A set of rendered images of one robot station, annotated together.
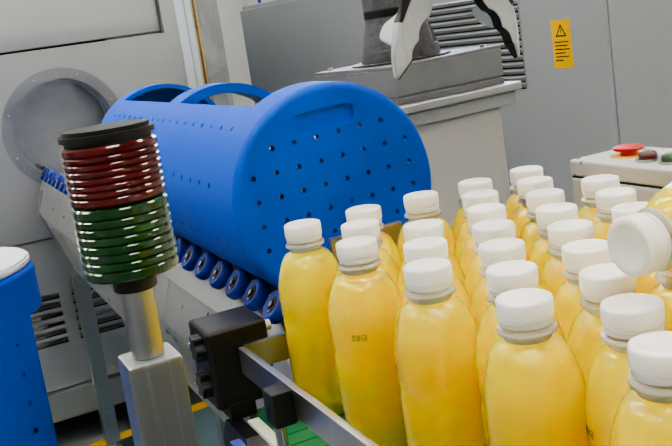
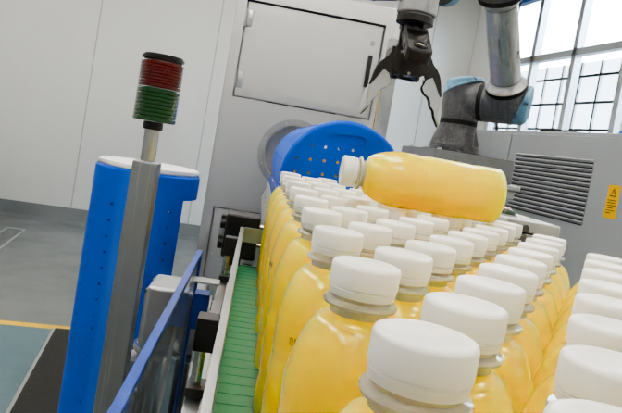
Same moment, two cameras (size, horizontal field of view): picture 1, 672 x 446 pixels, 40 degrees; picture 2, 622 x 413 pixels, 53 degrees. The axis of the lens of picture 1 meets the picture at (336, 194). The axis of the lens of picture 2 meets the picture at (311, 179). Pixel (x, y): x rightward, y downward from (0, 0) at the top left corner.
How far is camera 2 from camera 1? 0.47 m
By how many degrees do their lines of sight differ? 20
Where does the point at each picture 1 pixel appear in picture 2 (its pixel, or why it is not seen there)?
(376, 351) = not seen: hidden behind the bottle
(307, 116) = (338, 136)
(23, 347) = (172, 214)
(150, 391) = (138, 173)
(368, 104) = (375, 143)
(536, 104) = (584, 238)
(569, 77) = (610, 225)
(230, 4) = not seen: hidden behind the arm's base
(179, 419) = (146, 192)
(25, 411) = (160, 246)
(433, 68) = (462, 158)
